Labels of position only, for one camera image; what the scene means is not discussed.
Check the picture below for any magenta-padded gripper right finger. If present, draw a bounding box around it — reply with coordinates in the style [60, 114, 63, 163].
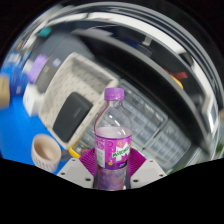
[128, 147, 168, 190]

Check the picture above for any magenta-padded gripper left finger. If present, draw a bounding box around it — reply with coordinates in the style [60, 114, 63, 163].
[57, 147, 99, 190]

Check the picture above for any clear purple-capped drink bottle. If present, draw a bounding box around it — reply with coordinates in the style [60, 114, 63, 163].
[93, 87, 134, 191]

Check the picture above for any yellow multimeter with red leads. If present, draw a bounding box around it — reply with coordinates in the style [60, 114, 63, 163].
[68, 139, 84, 159]

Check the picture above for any grey small-parts drawer cabinet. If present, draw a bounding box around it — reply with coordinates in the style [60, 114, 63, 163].
[146, 119, 193, 168]
[81, 79, 168, 158]

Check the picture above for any beige cup with grey slots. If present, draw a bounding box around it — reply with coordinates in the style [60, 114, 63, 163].
[30, 133, 63, 174]

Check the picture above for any black rounded flat device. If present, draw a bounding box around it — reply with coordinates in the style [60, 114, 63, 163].
[52, 92, 94, 144]

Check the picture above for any beige dotted storage basket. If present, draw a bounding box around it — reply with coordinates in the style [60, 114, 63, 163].
[39, 52, 120, 149]

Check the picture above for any dark grey flat box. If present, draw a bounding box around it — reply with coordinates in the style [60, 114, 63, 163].
[36, 58, 63, 94]

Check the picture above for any black wall shelf unit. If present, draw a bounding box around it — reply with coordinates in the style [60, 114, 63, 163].
[19, 6, 221, 158]

